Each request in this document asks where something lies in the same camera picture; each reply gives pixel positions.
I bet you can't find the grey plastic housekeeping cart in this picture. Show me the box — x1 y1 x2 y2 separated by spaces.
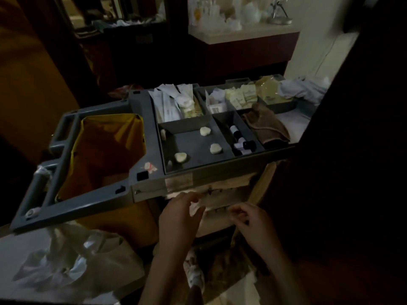
10 78 318 234

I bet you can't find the person's right hand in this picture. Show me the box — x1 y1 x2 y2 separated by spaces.
227 202 282 256

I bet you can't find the patterned white shoe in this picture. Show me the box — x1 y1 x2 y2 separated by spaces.
183 248 205 291

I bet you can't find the chrome stand mirror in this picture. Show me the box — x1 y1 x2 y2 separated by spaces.
266 0 293 26

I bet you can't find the dark bin with white rubbish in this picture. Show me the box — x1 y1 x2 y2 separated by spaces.
92 14 167 87

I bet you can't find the yellow cart waste bag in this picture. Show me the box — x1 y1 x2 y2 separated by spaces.
56 114 159 248

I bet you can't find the clear bag of cream packets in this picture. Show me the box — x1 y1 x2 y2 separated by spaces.
256 75 293 105

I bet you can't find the person's left hand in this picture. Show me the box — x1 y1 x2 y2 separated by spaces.
158 191 206 255

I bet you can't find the person's right forearm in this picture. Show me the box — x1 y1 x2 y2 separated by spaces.
254 246 310 305

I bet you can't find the group of toiletries on counter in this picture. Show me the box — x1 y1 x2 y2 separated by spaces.
190 0 268 31

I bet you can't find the pile of white long sachets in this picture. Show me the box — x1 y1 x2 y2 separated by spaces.
148 84 204 123

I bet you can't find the crumpled white plastic bag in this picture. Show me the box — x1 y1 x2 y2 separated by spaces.
11 223 145 299

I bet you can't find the pile of cream amenity packets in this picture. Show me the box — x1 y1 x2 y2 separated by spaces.
205 84 259 113

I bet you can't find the stack of cream folded sheets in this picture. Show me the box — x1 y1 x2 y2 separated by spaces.
165 175 259 238

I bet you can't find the cream paper sheet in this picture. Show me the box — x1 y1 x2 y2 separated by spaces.
190 196 237 219

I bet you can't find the person's left forearm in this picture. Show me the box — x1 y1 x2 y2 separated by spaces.
139 248 191 305

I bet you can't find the brown folded towel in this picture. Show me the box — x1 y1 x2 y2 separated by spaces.
242 103 291 146

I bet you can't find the pile of white linen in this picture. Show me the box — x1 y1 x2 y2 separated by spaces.
279 76 331 106

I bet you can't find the vanity counter with dark cabinet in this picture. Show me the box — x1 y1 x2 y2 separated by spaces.
188 23 301 82

